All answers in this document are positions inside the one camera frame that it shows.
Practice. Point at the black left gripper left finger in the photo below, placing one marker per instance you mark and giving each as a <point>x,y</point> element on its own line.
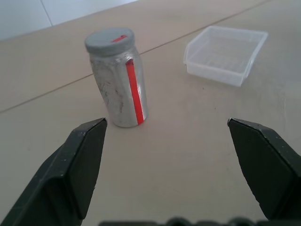
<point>63,174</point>

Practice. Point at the grey plastic jar lid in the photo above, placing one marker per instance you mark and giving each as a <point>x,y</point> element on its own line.
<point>109,42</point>

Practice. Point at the clear plastic bin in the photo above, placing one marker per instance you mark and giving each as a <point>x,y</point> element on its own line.
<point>223,55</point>

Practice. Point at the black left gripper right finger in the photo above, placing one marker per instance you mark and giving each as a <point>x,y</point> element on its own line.
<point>270,169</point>

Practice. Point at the silver bottle with red stripe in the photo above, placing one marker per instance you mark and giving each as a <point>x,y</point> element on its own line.
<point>123,90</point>

